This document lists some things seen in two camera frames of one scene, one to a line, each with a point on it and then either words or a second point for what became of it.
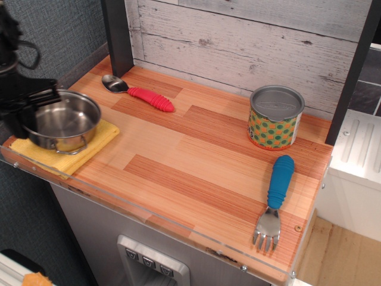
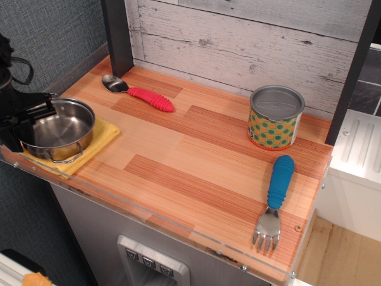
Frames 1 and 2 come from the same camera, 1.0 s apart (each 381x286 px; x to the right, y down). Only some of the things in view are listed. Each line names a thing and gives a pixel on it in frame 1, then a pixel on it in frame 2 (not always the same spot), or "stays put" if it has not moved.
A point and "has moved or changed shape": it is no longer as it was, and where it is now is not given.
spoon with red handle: x=114 y=84 stays put
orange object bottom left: x=36 y=279 stays put
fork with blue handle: x=268 y=229 stays put
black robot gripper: x=19 y=96 -> x=18 y=109
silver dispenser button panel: x=145 y=266 stays put
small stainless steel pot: x=62 y=126 has moved or changed shape
